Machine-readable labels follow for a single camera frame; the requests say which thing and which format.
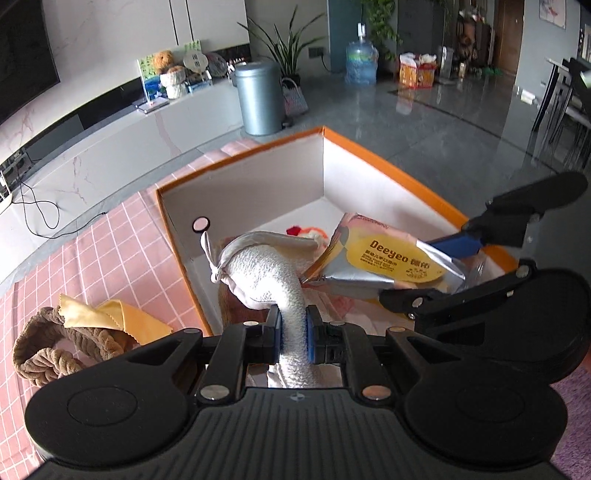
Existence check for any yellow microfiber cloth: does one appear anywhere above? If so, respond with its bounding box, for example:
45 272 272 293
58 294 172 345

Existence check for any brown teddy bear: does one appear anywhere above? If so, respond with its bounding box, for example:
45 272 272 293
152 50 176 75

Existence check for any pink checkered tablecloth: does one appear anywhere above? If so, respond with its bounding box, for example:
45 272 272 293
0 139 257 479

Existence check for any blue water bottle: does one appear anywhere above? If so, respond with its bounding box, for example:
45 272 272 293
345 23 379 86

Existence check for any green picture book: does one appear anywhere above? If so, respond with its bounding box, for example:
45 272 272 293
136 40 202 100

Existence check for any green potted plant right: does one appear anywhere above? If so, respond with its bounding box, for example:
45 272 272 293
238 1 328 88

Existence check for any woven small basket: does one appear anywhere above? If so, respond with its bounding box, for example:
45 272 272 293
281 77 308 117

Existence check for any black wall television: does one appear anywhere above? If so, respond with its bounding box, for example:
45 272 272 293
0 0 60 123

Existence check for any silver yellow snack packet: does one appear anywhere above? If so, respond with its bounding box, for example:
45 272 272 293
301 213 486 300

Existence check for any orange gift bag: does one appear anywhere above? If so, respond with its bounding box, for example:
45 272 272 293
399 53 438 89

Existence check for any framed wall picture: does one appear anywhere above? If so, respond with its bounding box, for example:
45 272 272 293
539 0 567 29

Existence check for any grey metal trash bin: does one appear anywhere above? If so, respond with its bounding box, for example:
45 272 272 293
232 61 286 136

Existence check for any brown plush headband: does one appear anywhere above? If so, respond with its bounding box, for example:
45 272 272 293
12 307 135 387

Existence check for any orange cardboard box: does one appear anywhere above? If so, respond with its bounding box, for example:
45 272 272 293
155 126 519 337

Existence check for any white bath mitt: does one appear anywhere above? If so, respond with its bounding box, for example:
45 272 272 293
200 231 324 388

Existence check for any white pink crochet toy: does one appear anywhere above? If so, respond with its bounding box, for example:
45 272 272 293
297 227 329 252

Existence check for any orange crochet toy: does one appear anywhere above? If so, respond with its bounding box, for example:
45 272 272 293
286 225 311 236

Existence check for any white marble tv console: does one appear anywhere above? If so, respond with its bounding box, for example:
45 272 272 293
1 80 242 278

